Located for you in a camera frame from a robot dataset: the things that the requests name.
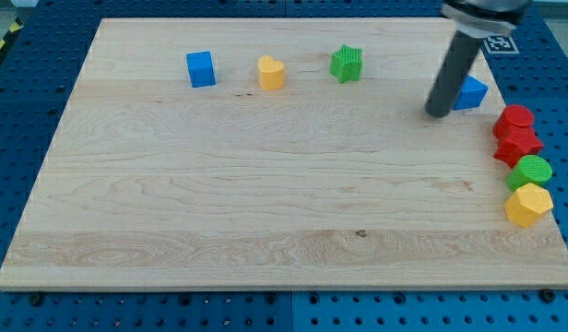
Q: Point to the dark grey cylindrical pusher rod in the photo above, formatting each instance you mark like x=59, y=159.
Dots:
x=457, y=62

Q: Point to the blue triangle block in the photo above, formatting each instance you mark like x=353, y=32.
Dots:
x=471, y=94

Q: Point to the red circle block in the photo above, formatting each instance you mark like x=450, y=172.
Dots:
x=513, y=115

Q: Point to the green circle block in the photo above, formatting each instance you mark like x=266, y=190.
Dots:
x=529, y=169

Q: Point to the black white fiducial tag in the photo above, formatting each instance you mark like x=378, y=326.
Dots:
x=500, y=45

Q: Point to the red star block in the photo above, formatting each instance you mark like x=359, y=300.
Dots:
x=514, y=146

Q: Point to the green star block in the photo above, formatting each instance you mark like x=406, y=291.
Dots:
x=346, y=64

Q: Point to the yellow hexagon block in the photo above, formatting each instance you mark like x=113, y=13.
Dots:
x=527, y=204

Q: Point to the yellow heart block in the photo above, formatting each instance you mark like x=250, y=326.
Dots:
x=271, y=73

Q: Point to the blue cube block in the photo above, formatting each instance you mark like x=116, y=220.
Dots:
x=200, y=69

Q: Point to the wooden board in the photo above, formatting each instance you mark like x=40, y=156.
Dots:
x=150, y=184

